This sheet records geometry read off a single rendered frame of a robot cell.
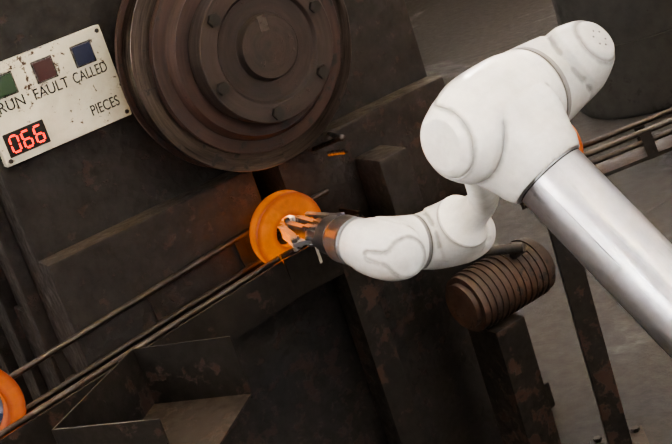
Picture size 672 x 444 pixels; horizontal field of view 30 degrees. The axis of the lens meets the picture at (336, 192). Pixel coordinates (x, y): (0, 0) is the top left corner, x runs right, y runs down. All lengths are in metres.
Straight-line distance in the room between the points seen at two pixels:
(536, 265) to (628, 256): 1.02
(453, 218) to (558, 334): 1.29
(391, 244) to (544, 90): 0.56
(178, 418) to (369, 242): 0.44
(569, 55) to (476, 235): 0.59
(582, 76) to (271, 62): 0.75
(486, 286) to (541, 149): 0.97
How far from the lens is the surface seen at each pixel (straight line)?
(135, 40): 2.28
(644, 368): 3.18
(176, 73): 2.28
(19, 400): 2.30
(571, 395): 3.14
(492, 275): 2.56
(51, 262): 2.36
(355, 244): 2.17
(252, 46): 2.28
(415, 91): 2.71
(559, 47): 1.73
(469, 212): 2.18
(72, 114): 2.38
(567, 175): 1.62
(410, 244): 2.13
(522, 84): 1.64
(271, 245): 2.44
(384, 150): 2.59
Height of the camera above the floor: 1.48
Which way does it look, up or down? 16 degrees down
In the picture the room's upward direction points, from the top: 18 degrees counter-clockwise
